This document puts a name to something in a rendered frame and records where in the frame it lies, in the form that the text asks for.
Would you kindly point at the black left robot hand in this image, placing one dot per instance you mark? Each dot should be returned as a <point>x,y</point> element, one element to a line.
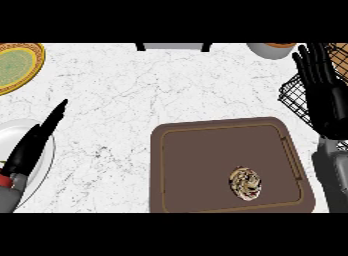
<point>28,148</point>

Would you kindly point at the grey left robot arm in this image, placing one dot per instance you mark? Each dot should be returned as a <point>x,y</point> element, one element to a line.
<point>5,195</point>

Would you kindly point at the white plate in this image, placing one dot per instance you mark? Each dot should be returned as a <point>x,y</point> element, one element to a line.
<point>5,140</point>

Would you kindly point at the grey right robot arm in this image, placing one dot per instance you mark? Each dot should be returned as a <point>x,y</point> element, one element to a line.
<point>340,176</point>

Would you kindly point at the speckled cupcake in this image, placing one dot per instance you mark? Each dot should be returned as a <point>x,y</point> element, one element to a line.
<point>245,183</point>

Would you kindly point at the white bowl with brown rim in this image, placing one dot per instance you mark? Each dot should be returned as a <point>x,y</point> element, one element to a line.
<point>273,50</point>

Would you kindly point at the yellow green patterned plate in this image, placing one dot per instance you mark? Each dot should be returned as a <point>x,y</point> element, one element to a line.
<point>8,68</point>

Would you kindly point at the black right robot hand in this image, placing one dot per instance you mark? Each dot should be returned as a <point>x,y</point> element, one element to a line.
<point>329,100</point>

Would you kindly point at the brown tray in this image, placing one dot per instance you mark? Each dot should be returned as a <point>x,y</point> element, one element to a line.
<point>229,166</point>

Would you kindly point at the grey appliance with black legs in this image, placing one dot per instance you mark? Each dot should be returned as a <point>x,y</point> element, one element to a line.
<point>174,46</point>

